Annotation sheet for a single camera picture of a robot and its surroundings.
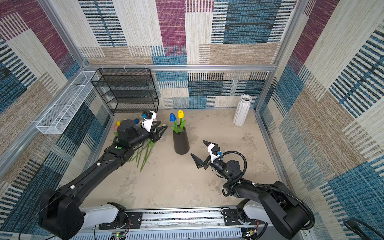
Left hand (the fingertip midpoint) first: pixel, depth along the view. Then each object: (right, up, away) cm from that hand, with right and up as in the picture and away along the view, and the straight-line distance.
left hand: (162, 121), depth 76 cm
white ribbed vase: (+47, +8, +23) cm, 53 cm away
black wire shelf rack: (-32, +23, +35) cm, 53 cm away
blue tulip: (+5, +2, +4) cm, 7 cm away
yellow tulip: (+9, +3, 0) cm, 10 cm away
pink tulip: (-40, -4, +32) cm, 51 cm away
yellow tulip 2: (-37, -1, +30) cm, 47 cm away
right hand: (+18, -13, 0) cm, 22 cm away
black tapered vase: (+8, -11, +14) cm, 20 cm away
